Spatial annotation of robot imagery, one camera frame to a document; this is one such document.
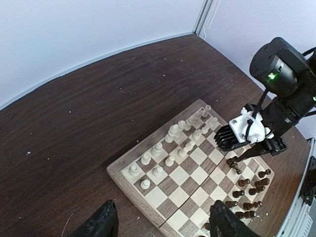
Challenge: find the wooden chess board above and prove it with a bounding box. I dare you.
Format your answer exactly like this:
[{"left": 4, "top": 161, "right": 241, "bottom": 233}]
[{"left": 107, "top": 99, "right": 275, "bottom": 237}]

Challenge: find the dark king chess piece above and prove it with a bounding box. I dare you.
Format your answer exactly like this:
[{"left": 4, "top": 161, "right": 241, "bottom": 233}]
[{"left": 227, "top": 157, "right": 241, "bottom": 175}]

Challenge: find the right aluminium corner post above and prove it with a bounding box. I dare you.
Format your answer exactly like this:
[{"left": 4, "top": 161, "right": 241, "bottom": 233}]
[{"left": 192, "top": 0, "right": 221, "bottom": 36}]

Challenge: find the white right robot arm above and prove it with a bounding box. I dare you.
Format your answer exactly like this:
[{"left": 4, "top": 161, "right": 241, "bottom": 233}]
[{"left": 235, "top": 37, "right": 316, "bottom": 162}]

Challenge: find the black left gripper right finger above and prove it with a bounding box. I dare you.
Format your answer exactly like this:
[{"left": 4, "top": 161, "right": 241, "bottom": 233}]
[{"left": 209, "top": 200, "right": 259, "bottom": 237}]

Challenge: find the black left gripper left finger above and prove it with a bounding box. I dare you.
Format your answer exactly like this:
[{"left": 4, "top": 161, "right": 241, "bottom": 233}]
[{"left": 68, "top": 200, "right": 119, "bottom": 237}]

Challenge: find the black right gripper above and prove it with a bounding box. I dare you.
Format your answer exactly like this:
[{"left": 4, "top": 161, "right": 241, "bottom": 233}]
[{"left": 235, "top": 137, "right": 288, "bottom": 162}]

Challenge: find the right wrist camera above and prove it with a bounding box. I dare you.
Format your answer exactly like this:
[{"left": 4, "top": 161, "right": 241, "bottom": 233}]
[{"left": 214, "top": 104, "right": 274, "bottom": 152}]

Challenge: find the aluminium front frame rail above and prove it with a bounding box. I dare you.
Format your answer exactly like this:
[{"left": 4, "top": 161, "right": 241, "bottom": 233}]
[{"left": 276, "top": 137, "right": 316, "bottom": 237}]

